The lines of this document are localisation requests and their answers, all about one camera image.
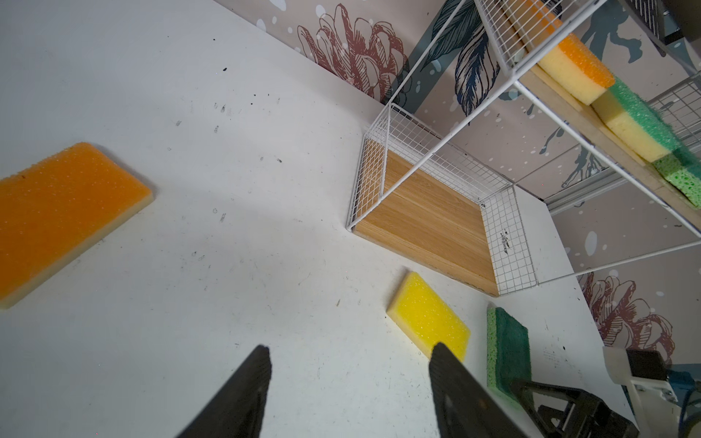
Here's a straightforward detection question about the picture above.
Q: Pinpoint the orange sponge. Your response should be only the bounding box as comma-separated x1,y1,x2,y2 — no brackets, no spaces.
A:
505,0,615,105
1,142,153,310

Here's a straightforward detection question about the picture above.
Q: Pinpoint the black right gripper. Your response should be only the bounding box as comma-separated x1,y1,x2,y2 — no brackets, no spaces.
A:
510,380,640,437

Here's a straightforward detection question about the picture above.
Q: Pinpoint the light green sponge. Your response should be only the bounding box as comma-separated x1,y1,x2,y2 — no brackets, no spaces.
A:
591,78,684,164

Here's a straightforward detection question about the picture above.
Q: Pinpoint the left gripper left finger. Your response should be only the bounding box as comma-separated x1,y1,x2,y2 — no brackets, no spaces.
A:
178,345,272,437

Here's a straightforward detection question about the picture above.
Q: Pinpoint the middle wooden shelf board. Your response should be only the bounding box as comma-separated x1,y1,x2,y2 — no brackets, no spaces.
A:
515,67,700,237

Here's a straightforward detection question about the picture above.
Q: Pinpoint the dark green sponge front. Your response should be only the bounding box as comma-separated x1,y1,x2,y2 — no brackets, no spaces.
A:
653,146,700,209

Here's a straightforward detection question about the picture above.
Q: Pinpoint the dark green sponge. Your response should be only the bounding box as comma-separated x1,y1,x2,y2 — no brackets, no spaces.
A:
487,307,532,405
653,146,700,209

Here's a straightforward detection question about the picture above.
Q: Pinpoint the yellow sponge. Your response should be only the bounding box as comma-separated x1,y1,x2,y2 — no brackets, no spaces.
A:
386,272,471,361

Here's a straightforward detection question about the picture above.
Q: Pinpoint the white wire three-tier shelf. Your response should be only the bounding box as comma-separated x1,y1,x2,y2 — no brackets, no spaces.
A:
344,0,701,297

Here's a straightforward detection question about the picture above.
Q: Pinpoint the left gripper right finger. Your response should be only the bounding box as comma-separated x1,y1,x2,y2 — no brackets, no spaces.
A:
429,342,525,438

